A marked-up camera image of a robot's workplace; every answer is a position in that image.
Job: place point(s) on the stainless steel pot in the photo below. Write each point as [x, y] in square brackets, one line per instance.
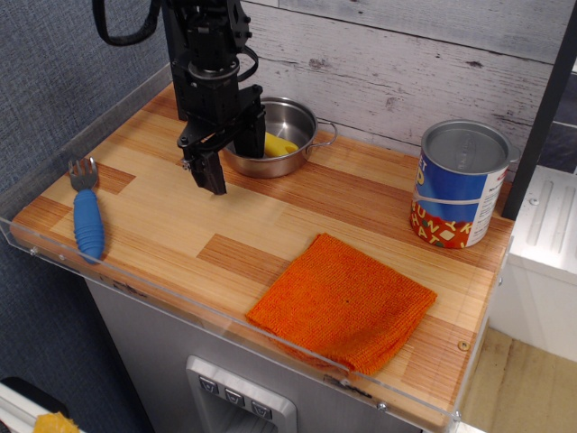
[291, 130]

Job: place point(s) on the white toy appliance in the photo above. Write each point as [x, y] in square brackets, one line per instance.
[535, 300]

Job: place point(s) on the white yellow plastic knife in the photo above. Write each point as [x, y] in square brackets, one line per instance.
[275, 146]

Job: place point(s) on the black right post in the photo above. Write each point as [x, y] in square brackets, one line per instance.
[554, 90]

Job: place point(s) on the blue handled fork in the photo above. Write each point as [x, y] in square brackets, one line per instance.
[88, 225]

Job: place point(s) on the clear acrylic table guard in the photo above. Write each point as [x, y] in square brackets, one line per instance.
[198, 255]

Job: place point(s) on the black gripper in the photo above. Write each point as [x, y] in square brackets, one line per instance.
[219, 113]

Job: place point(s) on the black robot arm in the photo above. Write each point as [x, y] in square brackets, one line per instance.
[205, 39]

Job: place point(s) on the orange knitted cloth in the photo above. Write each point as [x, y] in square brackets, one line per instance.
[340, 303]

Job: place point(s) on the grey toy fridge cabinet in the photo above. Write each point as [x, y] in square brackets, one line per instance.
[192, 377]

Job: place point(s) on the blue soup can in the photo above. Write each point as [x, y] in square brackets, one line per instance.
[461, 169]

